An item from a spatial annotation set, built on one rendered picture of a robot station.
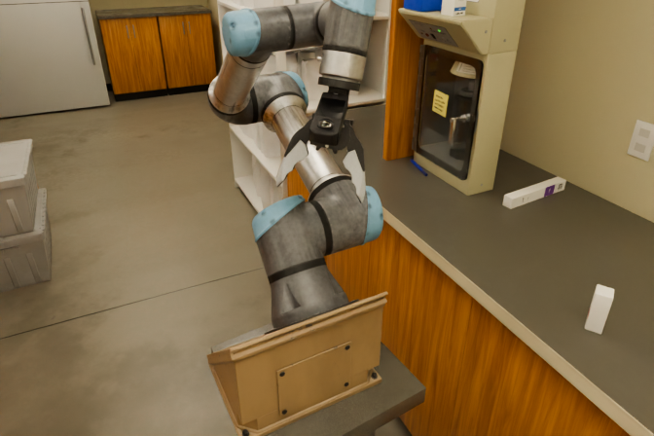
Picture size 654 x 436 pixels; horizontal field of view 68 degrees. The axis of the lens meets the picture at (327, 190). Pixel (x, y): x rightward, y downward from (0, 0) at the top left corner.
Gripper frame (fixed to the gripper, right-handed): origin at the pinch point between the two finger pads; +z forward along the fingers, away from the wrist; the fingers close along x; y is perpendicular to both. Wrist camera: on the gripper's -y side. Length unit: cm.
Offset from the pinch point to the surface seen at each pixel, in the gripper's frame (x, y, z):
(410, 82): -19, 104, -26
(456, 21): -26, 63, -43
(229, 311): 45, 149, 101
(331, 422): -9.5, -4.3, 39.3
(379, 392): -17.7, 2.8, 36.0
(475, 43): -32, 66, -38
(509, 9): -40, 69, -49
